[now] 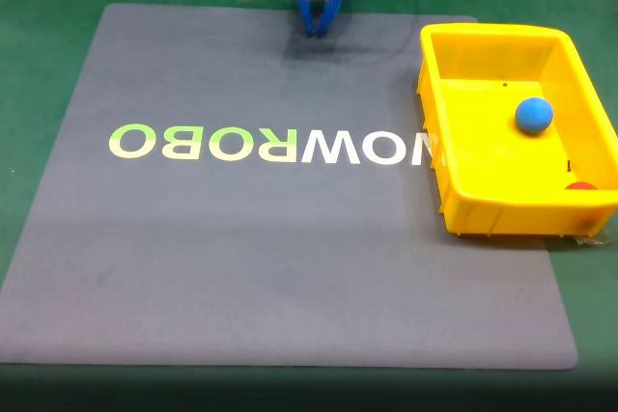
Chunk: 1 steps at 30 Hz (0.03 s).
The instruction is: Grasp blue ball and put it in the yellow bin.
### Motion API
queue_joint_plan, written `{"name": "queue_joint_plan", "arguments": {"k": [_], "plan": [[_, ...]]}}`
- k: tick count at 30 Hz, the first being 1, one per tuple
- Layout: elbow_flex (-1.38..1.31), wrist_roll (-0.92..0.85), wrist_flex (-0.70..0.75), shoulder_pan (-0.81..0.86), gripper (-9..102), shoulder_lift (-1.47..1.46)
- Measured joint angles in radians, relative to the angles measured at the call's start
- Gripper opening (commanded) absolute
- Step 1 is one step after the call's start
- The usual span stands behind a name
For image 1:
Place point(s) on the blue foam ball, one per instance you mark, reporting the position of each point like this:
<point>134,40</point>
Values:
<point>534,115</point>

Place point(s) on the yellow plastic bin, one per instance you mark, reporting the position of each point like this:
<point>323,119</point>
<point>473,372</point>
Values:
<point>473,180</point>

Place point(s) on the red ball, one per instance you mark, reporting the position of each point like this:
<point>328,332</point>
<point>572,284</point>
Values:
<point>581,186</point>

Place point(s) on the grey mat with NOWROBO print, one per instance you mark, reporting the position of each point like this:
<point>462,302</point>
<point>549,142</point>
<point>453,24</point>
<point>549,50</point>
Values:
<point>289,248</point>

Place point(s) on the clear plastic wrapper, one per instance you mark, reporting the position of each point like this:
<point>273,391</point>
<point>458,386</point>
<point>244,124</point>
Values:
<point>591,239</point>

